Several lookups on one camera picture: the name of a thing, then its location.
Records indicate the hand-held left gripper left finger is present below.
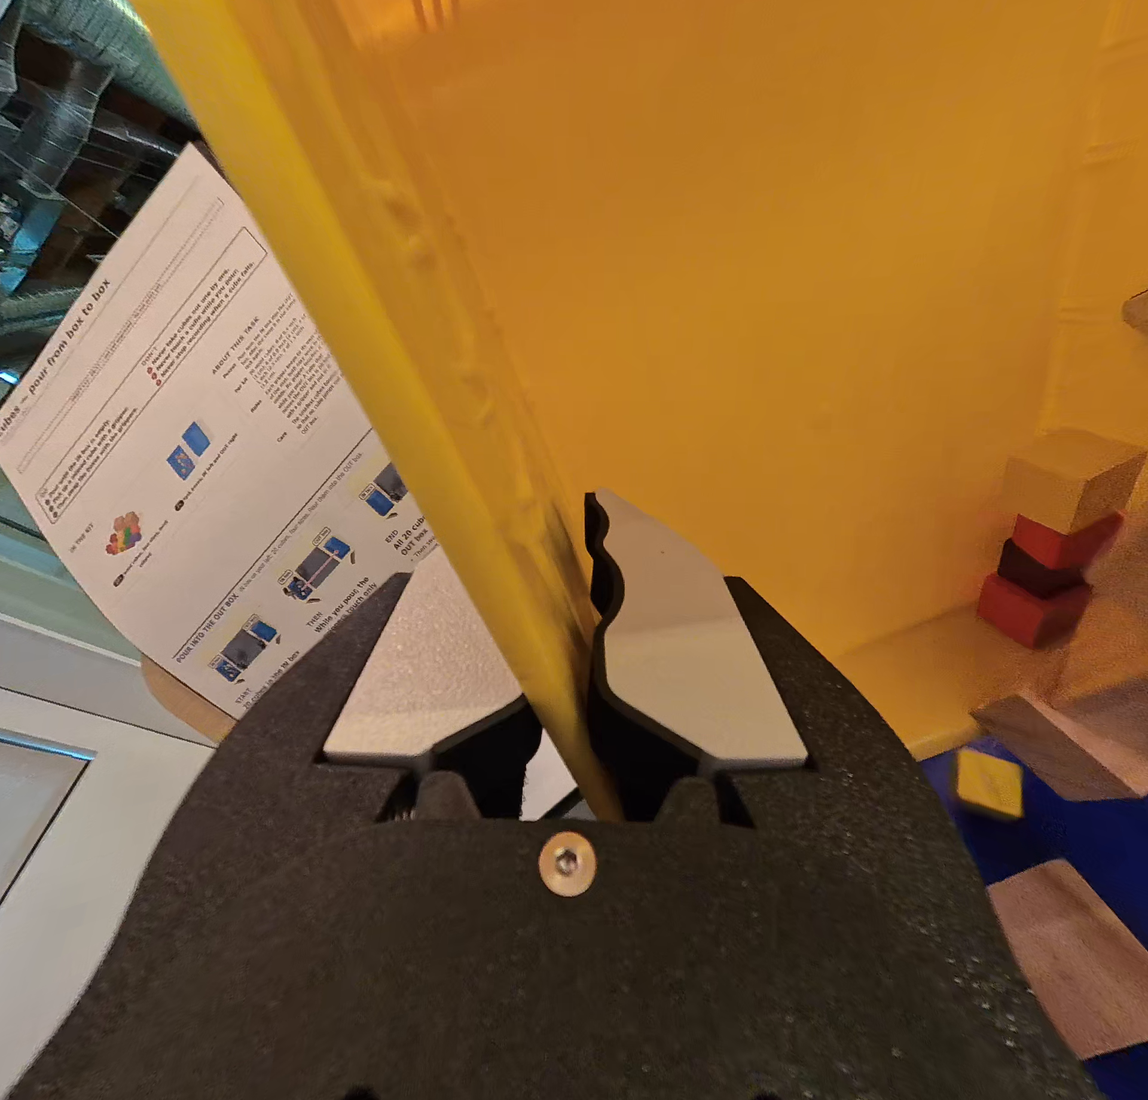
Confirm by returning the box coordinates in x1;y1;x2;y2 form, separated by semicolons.
321;551;543;821

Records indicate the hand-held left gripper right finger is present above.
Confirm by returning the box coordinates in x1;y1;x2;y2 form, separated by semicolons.
582;491;809;821

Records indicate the pile of wooden cubes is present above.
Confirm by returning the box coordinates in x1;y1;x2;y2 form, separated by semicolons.
951;429;1148;1061

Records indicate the blue plastic box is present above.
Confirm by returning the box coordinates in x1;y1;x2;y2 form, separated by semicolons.
918;737;1148;1100

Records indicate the yellow plastic box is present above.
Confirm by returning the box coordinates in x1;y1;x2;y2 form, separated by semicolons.
106;0;1148;824

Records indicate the white instruction poster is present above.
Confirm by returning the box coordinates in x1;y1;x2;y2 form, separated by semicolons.
0;141;440;720

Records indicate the silver air duct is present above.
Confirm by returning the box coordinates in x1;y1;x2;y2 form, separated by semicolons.
0;0;193;223

